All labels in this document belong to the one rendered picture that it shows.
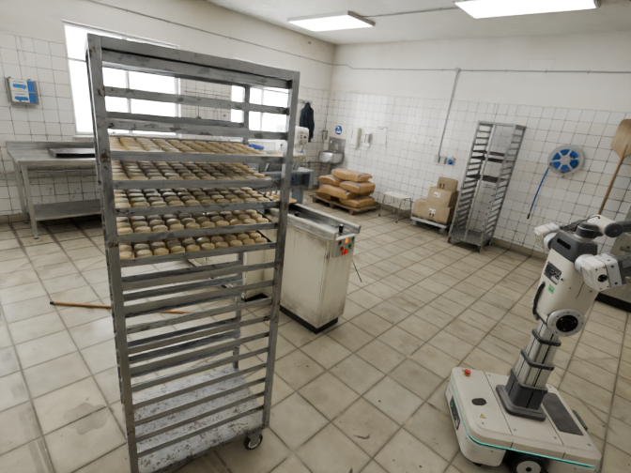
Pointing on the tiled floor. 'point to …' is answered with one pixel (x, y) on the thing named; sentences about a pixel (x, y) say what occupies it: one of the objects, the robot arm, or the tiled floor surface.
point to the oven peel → (620, 150)
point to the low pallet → (344, 205)
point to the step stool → (397, 203)
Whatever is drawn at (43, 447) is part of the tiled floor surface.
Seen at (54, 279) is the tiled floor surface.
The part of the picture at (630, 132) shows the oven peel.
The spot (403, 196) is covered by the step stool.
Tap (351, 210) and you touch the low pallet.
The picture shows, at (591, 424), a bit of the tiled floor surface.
